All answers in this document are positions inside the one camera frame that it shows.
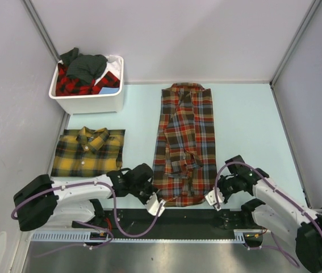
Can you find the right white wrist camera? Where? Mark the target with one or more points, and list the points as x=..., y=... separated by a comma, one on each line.
x=215, y=198

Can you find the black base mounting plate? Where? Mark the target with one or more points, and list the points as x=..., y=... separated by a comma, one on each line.
x=180, y=224

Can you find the folded yellow plaid shirt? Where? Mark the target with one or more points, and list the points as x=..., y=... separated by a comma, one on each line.
x=87, y=153

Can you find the red brown plaid shirt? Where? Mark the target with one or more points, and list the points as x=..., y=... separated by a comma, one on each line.
x=184, y=166

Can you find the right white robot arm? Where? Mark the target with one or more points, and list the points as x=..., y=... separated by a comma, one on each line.
x=273, y=209

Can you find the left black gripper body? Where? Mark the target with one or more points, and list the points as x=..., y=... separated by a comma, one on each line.
x=142, y=191

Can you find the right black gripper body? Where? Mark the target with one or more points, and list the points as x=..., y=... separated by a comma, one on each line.
x=228, y=186

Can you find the red black checked shirt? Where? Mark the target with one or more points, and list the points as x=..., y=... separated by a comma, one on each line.
x=66, y=86

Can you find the white plastic laundry bin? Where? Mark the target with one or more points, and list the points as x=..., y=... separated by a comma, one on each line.
x=109, y=102

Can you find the white slotted cable duct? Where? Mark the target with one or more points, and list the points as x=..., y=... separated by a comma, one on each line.
x=95, y=237

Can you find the white shirt in bin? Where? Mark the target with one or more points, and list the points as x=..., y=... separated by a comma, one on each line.
x=114, y=65

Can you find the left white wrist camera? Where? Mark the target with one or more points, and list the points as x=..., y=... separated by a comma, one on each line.
x=155, y=206

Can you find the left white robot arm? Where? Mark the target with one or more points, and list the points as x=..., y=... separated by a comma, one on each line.
x=45, y=201

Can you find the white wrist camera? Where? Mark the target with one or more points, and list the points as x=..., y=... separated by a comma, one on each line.
x=155, y=206
x=215, y=198

